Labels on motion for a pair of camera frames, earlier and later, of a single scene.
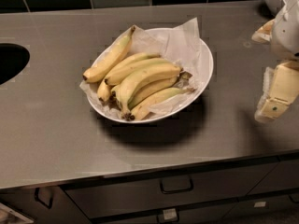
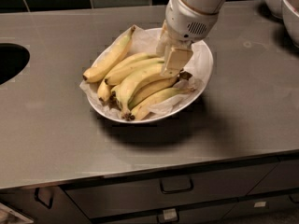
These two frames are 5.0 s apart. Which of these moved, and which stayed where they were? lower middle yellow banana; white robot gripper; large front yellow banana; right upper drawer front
Moved: white robot gripper
Stayed: right upper drawer front; lower middle yellow banana; large front yellow banana
